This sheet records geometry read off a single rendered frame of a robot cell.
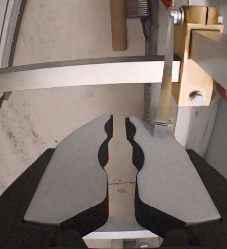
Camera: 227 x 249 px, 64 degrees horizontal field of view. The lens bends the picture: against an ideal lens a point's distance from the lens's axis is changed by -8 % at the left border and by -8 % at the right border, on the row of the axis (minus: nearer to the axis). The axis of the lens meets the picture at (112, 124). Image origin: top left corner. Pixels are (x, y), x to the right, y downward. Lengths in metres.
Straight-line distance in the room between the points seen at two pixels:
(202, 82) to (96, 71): 0.14
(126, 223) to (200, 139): 0.43
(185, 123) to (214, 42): 0.46
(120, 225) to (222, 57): 0.30
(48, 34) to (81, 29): 0.19
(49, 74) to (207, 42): 0.20
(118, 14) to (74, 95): 0.56
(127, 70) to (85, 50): 0.90
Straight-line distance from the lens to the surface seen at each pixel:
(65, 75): 0.27
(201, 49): 0.23
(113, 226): 0.36
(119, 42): 1.05
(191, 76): 0.28
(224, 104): 0.63
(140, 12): 0.41
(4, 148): 1.76
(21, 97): 1.38
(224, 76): 0.19
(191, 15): 0.26
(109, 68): 0.26
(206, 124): 0.67
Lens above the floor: 1.11
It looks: 55 degrees down
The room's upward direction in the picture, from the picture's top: 179 degrees counter-clockwise
